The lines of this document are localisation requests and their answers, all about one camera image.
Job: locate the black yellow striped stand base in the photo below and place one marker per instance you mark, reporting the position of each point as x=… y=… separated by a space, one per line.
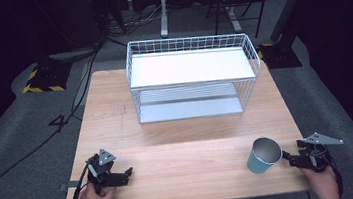
x=46 y=79
x=280 y=55

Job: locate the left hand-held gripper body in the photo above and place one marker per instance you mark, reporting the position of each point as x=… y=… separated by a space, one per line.
x=102 y=168

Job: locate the grey tape tab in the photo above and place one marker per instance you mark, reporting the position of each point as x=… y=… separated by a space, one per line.
x=68 y=185

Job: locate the grey slanted metal pole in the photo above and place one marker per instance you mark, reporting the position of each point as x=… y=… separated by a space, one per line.
x=291 y=2

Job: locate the black metal chair frame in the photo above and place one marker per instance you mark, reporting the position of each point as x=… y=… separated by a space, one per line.
x=237 y=0

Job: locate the white desk frame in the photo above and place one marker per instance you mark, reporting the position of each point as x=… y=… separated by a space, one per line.
x=163 y=13

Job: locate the person's right hand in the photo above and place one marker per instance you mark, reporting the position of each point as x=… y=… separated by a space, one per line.
x=321 y=185

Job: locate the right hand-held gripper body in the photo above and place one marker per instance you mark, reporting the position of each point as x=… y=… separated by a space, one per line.
x=315 y=155

